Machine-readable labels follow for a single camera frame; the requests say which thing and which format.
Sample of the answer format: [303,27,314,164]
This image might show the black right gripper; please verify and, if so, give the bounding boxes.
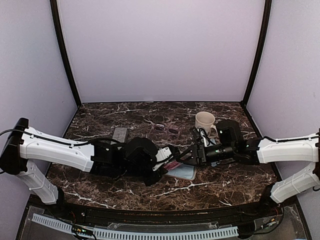
[177,142,236,168]

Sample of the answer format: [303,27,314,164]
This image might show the light blue cleaning cloth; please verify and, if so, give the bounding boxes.
[167,165,195,180]

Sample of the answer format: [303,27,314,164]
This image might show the pink glasses case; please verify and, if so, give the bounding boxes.
[166,163,197,181]

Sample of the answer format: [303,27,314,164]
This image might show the pink frame sunglasses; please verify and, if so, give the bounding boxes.
[164,161,182,171]

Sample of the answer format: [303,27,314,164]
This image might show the grey glasses case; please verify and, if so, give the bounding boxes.
[112,127,128,143]

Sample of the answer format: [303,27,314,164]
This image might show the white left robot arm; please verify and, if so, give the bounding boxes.
[0,118,180,218]

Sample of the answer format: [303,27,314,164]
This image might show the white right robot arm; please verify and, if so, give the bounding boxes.
[176,119,320,217]

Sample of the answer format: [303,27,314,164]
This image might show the light blue cloth near mug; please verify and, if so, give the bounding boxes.
[208,138,221,167]

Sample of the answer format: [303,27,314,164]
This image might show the cream ceramic mug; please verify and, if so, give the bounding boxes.
[194,111,218,137]

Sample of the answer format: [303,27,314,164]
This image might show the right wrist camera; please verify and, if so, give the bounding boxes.
[190,127,208,147]

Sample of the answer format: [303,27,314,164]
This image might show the clear frame dark-lens sunglasses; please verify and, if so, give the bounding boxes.
[142,121,181,145]

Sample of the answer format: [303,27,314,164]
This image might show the black front rail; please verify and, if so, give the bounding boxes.
[80,207,242,225]

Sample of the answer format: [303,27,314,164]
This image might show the white slotted cable duct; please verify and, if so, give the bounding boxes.
[31,213,239,240]

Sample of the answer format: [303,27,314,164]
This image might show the black left corner post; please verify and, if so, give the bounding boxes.
[49,0,82,108]

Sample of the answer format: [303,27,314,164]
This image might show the black corner post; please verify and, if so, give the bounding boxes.
[240,0,273,109]
[49,0,82,108]

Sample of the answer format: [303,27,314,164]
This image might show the black right corner post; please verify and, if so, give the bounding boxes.
[240,0,273,109]

